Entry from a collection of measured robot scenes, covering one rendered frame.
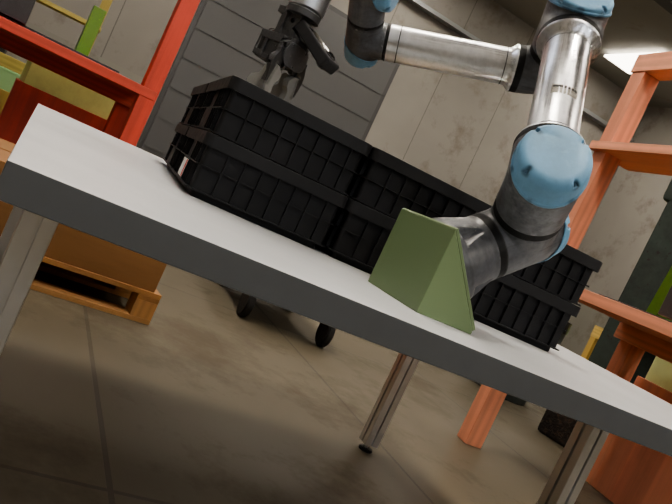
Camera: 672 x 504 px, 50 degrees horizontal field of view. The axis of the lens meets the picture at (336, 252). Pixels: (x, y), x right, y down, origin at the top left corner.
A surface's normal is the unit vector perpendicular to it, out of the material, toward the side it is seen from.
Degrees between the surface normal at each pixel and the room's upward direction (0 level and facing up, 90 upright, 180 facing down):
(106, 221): 90
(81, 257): 90
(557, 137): 61
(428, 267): 90
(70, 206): 90
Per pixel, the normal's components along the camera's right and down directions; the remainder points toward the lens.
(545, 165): 0.04, -0.48
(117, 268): 0.45, 0.26
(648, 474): -0.87, -0.38
